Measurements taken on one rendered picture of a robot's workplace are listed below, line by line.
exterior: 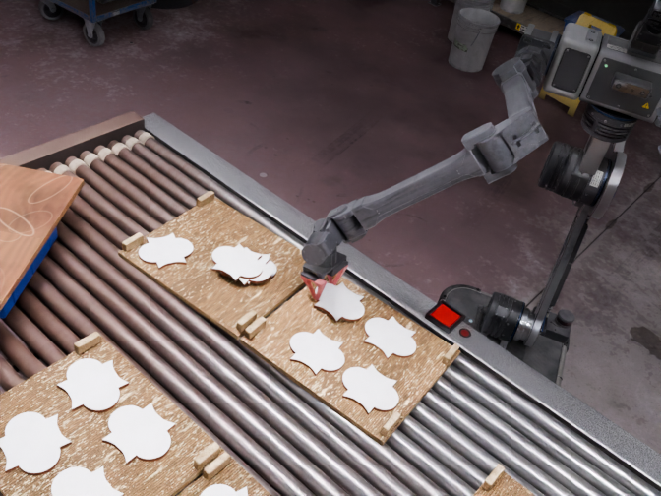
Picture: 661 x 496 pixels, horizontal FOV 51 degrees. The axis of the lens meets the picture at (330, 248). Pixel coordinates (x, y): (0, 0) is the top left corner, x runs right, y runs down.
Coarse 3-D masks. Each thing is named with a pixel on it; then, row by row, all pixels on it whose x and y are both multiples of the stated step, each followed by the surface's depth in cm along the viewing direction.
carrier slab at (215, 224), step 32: (192, 224) 191; (224, 224) 193; (256, 224) 196; (128, 256) 178; (192, 256) 182; (288, 256) 188; (192, 288) 173; (224, 288) 175; (256, 288) 177; (288, 288) 179; (224, 320) 167
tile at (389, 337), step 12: (372, 324) 172; (384, 324) 173; (396, 324) 174; (372, 336) 170; (384, 336) 170; (396, 336) 171; (408, 336) 171; (384, 348) 167; (396, 348) 168; (408, 348) 168
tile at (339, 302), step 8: (328, 288) 178; (336, 288) 179; (344, 288) 179; (328, 296) 176; (336, 296) 176; (344, 296) 177; (352, 296) 178; (360, 296) 178; (320, 304) 173; (328, 304) 174; (336, 304) 174; (344, 304) 175; (352, 304) 175; (360, 304) 176; (328, 312) 172; (336, 312) 172; (344, 312) 173; (352, 312) 173; (360, 312) 174; (336, 320) 170; (352, 320) 172
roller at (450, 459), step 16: (80, 160) 207; (80, 176) 205; (96, 176) 203; (112, 192) 199; (128, 208) 196; (144, 224) 193; (160, 224) 192; (416, 432) 154; (432, 448) 152; (448, 448) 152; (448, 464) 150; (464, 464) 149; (464, 480) 149; (480, 480) 147
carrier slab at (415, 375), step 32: (352, 288) 182; (288, 320) 170; (320, 320) 172; (256, 352) 162; (288, 352) 163; (352, 352) 166; (416, 352) 169; (320, 384) 157; (416, 384) 162; (352, 416) 152; (384, 416) 153
